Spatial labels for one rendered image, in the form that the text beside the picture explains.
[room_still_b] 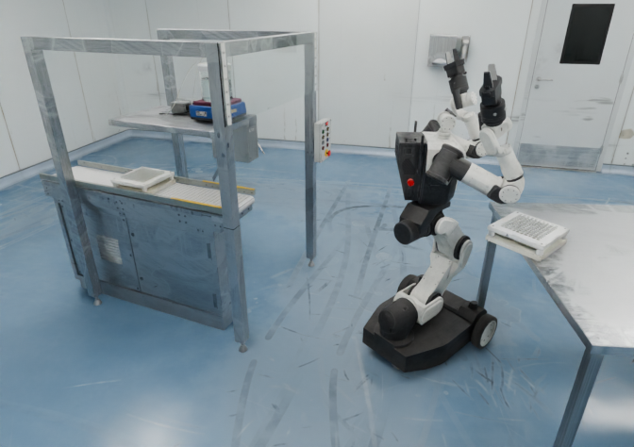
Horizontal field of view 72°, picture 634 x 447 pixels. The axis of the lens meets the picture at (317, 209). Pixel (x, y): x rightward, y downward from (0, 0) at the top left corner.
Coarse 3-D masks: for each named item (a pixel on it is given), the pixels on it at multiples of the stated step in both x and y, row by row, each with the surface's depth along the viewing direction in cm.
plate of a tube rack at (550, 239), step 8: (512, 216) 199; (496, 224) 191; (496, 232) 188; (504, 232) 185; (512, 232) 185; (520, 232) 185; (544, 232) 185; (552, 232) 185; (560, 232) 185; (568, 232) 188; (520, 240) 181; (528, 240) 178; (536, 240) 178; (544, 240) 178; (552, 240) 178; (544, 248) 175
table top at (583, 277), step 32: (576, 224) 207; (608, 224) 207; (576, 256) 181; (608, 256) 181; (544, 288) 166; (576, 288) 160; (608, 288) 160; (576, 320) 144; (608, 320) 144; (608, 352) 134
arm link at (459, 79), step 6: (456, 60) 214; (462, 60) 214; (444, 66) 222; (450, 66) 218; (456, 66) 215; (462, 66) 216; (450, 72) 220; (456, 72) 216; (462, 72) 216; (456, 78) 216; (462, 78) 216; (450, 84) 219; (456, 84) 217; (462, 84) 216
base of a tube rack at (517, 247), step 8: (496, 240) 189; (504, 240) 188; (512, 240) 188; (560, 240) 188; (512, 248) 184; (520, 248) 182; (528, 248) 182; (552, 248) 182; (528, 256) 180; (536, 256) 177; (544, 256) 178
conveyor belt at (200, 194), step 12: (72, 168) 281; (84, 168) 281; (48, 180) 263; (84, 180) 261; (96, 180) 261; (108, 180) 261; (156, 192) 244; (168, 192) 244; (180, 192) 244; (192, 192) 244; (204, 192) 244; (216, 192) 244; (216, 204) 230; (240, 204) 230; (252, 204) 240
